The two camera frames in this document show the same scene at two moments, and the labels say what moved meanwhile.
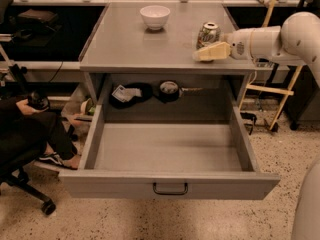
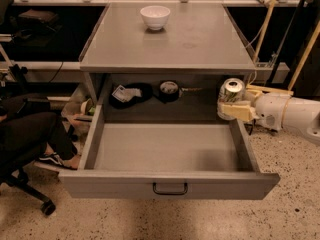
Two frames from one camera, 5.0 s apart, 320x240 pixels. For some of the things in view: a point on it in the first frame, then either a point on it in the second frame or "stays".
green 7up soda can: x=208 y=35 → x=231 y=90
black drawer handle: x=159 y=192 stays
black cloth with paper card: x=125 y=96 stays
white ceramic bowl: x=155 y=16 stays
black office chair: x=15 y=155 stays
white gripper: x=238 y=44 → x=269 y=110
